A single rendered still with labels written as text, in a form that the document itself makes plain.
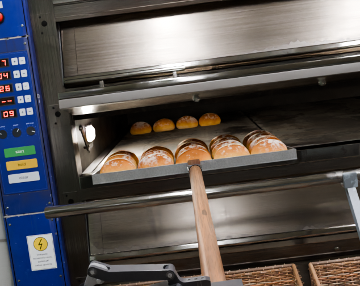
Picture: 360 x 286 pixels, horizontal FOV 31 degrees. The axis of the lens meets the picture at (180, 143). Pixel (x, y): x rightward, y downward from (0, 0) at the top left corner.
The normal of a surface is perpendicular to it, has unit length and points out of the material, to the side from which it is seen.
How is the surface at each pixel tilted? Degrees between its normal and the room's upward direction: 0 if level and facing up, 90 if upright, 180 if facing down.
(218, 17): 70
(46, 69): 90
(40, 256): 90
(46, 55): 90
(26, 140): 90
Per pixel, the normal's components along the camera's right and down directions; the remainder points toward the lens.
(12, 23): -0.01, 0.12
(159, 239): -0.06, -0.22
